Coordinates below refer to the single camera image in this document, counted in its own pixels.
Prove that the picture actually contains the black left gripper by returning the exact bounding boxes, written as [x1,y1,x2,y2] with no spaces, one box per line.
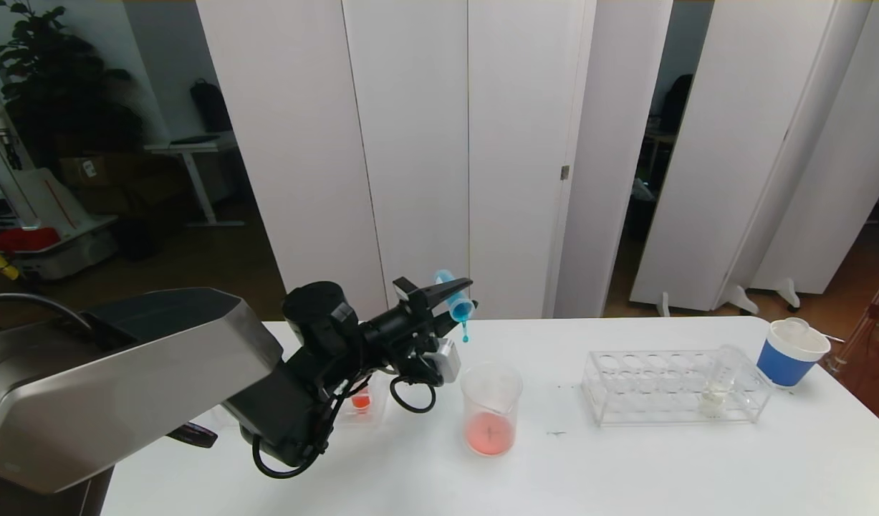
[360,276,479,345]

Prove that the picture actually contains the blue liquid test tube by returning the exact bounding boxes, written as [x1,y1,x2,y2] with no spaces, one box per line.
[434,269,477,343]

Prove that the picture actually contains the clear plastic test tube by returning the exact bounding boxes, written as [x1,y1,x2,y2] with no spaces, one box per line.
[774,317,811,342]

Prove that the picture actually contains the clear acrylic test tube rack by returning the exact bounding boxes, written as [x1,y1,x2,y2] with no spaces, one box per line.
[581,349,774,426]
[335,373,394,427]

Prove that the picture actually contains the clear glass beaker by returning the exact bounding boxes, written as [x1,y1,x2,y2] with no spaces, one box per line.
[459,363,524,457]

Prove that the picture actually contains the yellow liquid test tube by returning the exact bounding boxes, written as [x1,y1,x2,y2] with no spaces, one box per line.
[699,345,744,418]

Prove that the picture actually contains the white partition panel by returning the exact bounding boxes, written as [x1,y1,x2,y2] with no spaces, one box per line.
[726,0,879,311]
[196,0,673,321]
[629,0,873,318]

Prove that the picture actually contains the white office desk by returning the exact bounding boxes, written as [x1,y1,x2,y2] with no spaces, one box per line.
[144,133,245,229]

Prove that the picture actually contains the black chair backrest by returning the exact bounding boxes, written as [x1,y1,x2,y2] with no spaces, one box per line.
[658,74,694,135]

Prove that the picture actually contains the black backpack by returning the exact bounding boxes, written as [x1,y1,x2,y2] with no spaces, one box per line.
[189,79,234,134]

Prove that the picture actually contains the white blue paper cup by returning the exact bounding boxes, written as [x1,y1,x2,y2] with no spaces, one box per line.
[756,320,831,388]

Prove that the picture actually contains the brown cardboard box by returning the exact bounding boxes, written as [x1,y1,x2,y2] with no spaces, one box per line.
[58,152,143,191]

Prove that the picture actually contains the white machine with base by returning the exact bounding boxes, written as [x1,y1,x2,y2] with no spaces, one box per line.
[0,64,117,280]

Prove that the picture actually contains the brown metal stand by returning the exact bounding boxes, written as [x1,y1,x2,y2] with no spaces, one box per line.
[826,259,879,431]

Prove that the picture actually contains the red plastic box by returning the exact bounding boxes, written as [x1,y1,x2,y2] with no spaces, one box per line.
[0,227,60,253]

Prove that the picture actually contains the dark green potted plant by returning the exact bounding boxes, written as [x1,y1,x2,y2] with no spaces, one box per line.
[0,0,143,169]

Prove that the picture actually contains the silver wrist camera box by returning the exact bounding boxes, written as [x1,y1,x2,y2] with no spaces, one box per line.
[425,337,461,384]

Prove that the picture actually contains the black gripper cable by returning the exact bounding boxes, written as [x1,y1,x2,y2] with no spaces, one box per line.
[389,373,438,414]

